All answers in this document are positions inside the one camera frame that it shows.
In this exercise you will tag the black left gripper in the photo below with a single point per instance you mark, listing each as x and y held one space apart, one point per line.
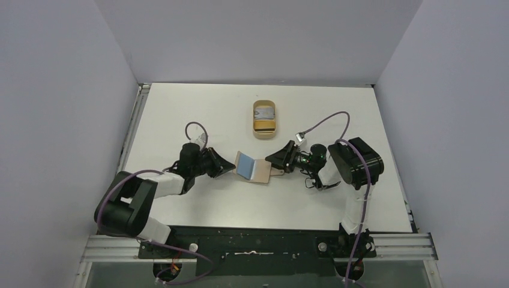
220 165

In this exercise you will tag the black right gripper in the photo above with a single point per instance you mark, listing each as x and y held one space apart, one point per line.
290 155

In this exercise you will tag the beige card holder wallet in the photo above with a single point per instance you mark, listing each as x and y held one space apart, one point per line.
258 171

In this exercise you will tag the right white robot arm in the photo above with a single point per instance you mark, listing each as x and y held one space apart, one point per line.
352 164

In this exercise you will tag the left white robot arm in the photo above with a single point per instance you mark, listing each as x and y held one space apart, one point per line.
125 208

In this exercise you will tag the yellow card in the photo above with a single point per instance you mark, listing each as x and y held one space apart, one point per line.
264 126

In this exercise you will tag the beige oval tray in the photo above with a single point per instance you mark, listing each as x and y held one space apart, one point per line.
264 136

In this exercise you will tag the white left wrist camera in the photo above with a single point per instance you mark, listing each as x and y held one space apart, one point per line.
200 140

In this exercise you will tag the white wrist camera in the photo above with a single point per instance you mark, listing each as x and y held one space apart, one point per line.
200 140
300 138

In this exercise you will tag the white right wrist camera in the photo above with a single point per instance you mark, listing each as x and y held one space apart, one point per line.
300 138

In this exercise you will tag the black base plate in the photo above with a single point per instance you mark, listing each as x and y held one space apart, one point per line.
260 252

